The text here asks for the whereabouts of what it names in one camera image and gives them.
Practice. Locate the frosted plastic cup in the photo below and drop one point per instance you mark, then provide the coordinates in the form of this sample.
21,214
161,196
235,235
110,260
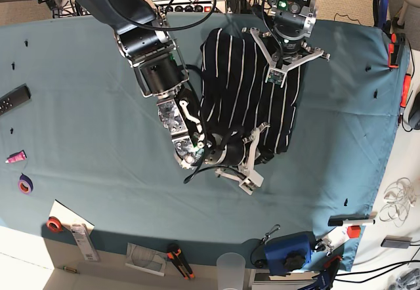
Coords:
230,271

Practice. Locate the orange black clamp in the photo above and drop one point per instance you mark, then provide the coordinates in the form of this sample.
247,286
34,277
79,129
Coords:
395,49

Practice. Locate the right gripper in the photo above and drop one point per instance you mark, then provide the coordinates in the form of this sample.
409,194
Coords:
233,156

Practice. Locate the black marker pen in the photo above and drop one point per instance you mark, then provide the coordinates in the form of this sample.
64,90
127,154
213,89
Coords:
350,221

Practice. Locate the purple tape roll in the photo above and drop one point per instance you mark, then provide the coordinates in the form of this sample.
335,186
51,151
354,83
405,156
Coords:
25,184

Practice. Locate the packaged item with barcode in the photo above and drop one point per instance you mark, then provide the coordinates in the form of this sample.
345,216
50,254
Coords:
82,238

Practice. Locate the orange tape roll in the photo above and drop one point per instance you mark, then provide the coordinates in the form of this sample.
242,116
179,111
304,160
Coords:
54,225

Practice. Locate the white zip ties bundle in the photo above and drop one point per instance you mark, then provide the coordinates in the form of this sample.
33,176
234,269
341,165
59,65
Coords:
400,197

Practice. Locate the black remote control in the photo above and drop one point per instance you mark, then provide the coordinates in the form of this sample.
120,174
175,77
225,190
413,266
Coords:
15,98

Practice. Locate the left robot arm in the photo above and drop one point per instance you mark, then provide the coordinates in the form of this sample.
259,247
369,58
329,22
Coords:
288,23

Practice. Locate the pink tube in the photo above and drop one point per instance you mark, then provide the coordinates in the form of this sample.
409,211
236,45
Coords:
19,156

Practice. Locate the small red block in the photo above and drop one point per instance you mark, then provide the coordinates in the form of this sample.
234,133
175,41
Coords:
354,231

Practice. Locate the orange handled tool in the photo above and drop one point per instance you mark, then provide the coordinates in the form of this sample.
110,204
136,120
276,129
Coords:
405,90

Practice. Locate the blue clamp with black knob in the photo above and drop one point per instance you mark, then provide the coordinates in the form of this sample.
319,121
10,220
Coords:
288,254

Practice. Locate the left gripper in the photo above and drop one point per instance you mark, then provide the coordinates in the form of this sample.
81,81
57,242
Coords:
287,56

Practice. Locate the teal table cloth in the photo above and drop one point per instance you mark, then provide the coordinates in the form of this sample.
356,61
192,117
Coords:
95,144

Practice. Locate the black computer mouse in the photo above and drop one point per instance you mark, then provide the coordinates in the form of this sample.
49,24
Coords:
414,115

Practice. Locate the clear plastic bag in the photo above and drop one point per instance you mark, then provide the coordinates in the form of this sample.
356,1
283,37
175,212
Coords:
146,260

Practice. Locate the white paper sheet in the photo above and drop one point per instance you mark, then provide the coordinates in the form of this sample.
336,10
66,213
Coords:
67,217

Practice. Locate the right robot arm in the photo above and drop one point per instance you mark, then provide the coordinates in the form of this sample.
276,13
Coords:
143,37

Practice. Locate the grey adapter box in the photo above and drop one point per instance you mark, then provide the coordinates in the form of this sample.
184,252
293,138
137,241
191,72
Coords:
396,242

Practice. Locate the orange black cutter pliers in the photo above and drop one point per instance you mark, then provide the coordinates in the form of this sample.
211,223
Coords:
176,256

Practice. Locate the navy white striped t-shirt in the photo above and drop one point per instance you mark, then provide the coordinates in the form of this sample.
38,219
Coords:
235,92

